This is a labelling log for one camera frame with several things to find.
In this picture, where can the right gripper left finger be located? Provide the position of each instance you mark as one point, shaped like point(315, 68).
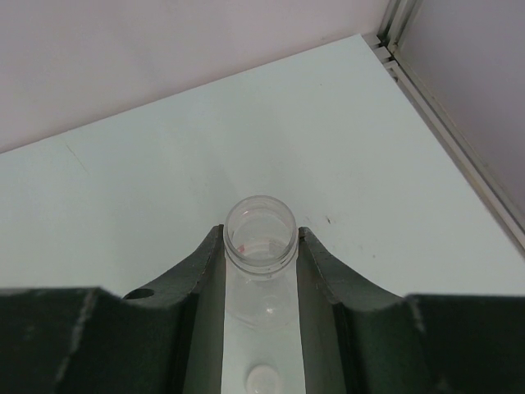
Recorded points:
point(164, 337)

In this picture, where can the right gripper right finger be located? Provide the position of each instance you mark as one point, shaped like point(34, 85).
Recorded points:
point(357, 337)

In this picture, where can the white bottle cap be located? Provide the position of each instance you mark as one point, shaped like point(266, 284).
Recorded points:
point(263, 379)

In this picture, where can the clear unlabeled plastic bottle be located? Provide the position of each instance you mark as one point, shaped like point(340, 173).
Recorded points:
point(261, 240)

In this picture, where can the right aluminium frame post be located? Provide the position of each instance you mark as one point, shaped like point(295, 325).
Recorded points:
point(461, 65)

